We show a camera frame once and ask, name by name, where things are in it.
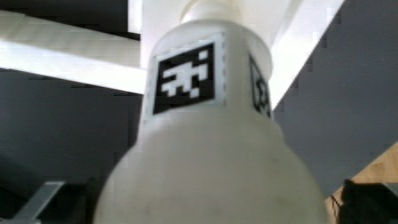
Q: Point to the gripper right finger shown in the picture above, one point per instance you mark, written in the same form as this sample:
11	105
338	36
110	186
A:
368	203

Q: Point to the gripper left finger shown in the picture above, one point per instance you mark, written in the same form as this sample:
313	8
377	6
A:
59	205

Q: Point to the white lamp bulb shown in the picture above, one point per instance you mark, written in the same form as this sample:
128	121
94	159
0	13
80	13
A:
210	172

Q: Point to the white frame wall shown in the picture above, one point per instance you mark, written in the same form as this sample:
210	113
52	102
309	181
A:
69	53

